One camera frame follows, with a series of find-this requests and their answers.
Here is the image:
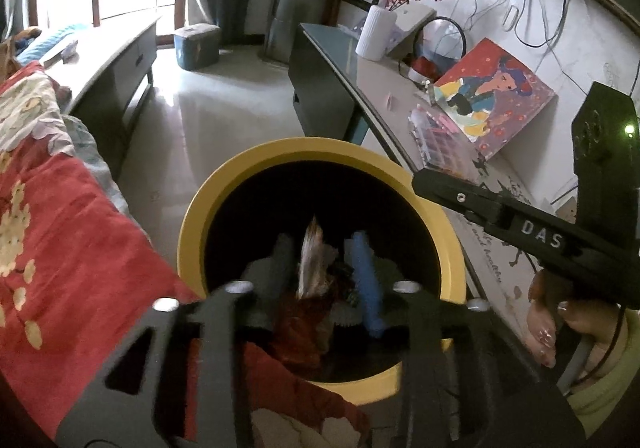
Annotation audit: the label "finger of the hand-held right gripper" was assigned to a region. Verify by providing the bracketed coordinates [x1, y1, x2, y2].
[411, 169, 503, 229]

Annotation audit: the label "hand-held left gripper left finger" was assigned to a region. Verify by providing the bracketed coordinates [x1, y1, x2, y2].
[55, 233, 301, 448]

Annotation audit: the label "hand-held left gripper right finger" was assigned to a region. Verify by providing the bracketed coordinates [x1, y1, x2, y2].
[345, 231, 587, 448]

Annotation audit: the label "white pleated paper cup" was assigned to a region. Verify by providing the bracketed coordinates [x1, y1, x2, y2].
[332, 303, 372, 330]

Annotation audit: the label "brown wrapper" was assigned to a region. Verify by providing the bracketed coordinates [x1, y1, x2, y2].
[296, 215, 342, 300]

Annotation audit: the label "yellow trash bin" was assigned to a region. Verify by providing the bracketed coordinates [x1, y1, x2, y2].
[177, 137, 469, 405]

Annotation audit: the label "person's right hand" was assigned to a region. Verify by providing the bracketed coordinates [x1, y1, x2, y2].
[526, 271, 624, 370]

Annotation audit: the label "clear plastic bead box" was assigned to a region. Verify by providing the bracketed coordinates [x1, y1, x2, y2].
[406, 106, 484, 182]

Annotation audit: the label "red cartoon picture book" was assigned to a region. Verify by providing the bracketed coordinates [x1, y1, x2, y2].
[431, 38, 558, 162]

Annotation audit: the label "red white plush hat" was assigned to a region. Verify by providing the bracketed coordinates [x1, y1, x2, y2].
[406, 56, 444, 84]

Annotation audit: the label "glass-top television cabinet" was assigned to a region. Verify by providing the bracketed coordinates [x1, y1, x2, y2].
[288, 22, 640, 381]

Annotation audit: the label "white ribbed vase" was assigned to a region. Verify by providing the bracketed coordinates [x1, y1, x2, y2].
[355, 5, 398, 62]

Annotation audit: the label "red floral blanket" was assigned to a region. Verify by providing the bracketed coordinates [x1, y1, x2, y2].
[0, 61, 372, 448]

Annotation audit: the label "blue storage box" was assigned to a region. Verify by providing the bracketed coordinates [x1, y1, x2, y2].
[173, 23, 222, 71]

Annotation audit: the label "grey coffee table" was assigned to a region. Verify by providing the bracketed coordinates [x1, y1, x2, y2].
[37, 16, 164, 170]

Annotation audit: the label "blue sofa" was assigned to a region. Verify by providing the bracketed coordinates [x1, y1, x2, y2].
[0, 23, 97, 65]

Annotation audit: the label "orange plush toy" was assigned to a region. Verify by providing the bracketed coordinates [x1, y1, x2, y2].
[0, 27, 44, 79]

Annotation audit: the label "wall cables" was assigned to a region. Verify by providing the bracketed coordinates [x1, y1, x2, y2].
[450, 0, 640, 95]

